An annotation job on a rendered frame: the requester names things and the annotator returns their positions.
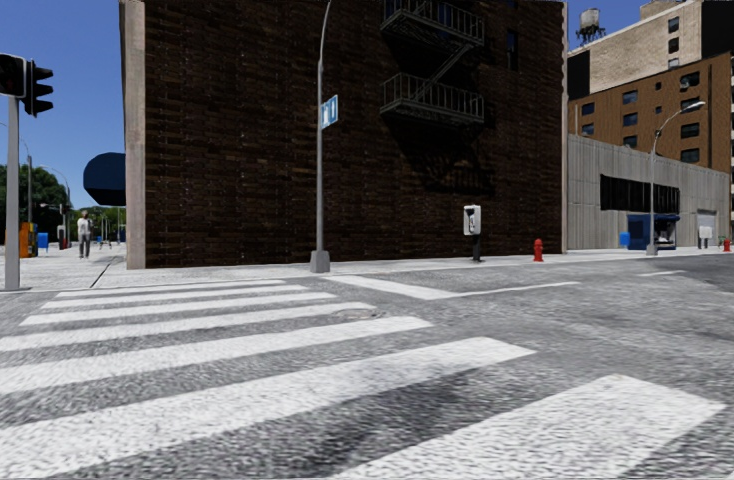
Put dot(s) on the dark brick building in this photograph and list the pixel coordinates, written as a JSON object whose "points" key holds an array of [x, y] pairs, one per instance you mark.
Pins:
{"points": [[355, 150]]}

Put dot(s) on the grey concrete building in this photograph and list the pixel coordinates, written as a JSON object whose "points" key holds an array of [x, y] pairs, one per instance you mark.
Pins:
{"points": [[595, 180]]}

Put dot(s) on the white box on a post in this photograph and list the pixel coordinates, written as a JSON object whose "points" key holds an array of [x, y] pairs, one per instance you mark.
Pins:
{"points": [[705, 233], [472, 220]]}

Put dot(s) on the blue letter box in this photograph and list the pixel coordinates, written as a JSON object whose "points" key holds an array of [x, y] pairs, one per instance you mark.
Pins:
{"points": [[42, 240]]}

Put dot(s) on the pale brick building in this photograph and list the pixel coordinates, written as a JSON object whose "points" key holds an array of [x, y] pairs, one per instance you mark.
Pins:
{"points": [[637, 54]]}

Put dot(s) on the blue booth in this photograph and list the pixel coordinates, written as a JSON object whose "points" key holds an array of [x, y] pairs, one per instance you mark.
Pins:
{"points": [[643, 231]]}

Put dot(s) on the brown brick building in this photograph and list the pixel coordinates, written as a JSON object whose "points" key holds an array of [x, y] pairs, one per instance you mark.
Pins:
{"points": [[661, 114]]}

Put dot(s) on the trees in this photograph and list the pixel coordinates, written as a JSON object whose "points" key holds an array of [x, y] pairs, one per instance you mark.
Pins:
{"points": [[43, 198]]}

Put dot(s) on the orange box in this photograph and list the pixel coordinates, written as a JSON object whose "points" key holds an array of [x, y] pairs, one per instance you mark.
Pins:
{"points": [[26, 240]]}

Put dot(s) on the blue bin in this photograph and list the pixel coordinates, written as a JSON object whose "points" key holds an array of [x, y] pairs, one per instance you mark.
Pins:
{"points": [[624, 239]]}

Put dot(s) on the traffic light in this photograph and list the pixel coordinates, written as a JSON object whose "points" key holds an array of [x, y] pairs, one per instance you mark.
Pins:
{"points": [[12, 180]]}

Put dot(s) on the person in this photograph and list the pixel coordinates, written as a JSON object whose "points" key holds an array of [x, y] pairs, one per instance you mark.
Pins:
{"points": [[84, 231]]}

